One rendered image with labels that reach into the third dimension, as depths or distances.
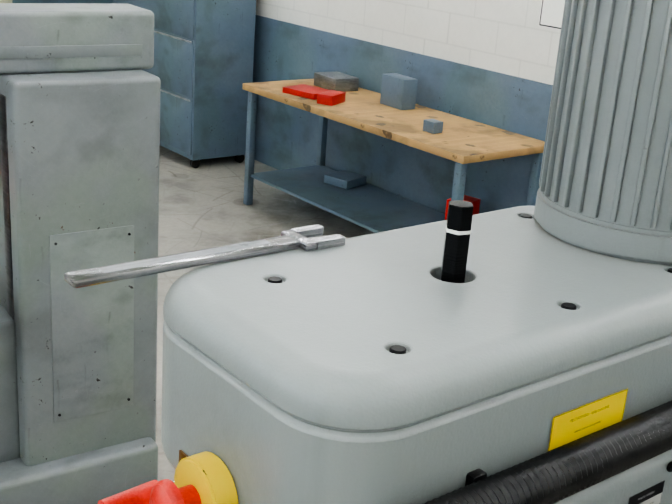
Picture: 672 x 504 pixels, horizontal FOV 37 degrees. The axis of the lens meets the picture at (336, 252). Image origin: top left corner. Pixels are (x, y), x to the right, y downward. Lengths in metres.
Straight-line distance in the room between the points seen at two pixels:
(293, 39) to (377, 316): 7.40
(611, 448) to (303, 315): 0.25
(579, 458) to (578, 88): 0.34
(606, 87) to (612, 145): 0.05
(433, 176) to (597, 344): 6.20
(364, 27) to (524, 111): 1.61
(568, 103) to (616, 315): 0.22
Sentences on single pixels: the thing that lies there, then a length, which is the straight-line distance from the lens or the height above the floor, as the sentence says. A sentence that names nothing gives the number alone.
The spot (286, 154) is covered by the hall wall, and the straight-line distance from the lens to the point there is 8.28.
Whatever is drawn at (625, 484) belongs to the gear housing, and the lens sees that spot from 0.92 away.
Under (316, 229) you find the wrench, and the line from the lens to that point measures 0.89.
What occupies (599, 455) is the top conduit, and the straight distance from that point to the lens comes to 0.78.
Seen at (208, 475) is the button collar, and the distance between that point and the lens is 0.73.
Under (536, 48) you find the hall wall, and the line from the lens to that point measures 6.29.
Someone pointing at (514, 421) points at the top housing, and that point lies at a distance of 0.74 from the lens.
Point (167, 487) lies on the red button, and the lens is 0.73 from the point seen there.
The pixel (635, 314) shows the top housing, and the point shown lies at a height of 1.88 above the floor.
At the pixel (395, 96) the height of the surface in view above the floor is 0.96.
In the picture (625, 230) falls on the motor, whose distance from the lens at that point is 0.92.
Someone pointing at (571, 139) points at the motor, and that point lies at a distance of 0.94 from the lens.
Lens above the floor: 2.17
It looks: 19 degrees down
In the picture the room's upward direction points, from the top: 4 degrees clockwise
